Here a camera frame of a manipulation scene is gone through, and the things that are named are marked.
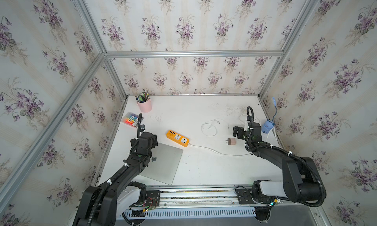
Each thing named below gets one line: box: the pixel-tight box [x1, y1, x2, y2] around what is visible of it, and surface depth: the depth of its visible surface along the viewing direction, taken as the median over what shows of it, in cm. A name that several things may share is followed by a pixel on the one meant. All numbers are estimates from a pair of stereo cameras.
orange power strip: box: [165, 129, 190, 148], surface depth 95 cm
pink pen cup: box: [136, 98, 153, 113], surface depth 108 cm
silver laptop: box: [139, 142, 184, 186], surface depth 87 cm
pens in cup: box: [134, 88, 151, 103], surface depth 105 cm
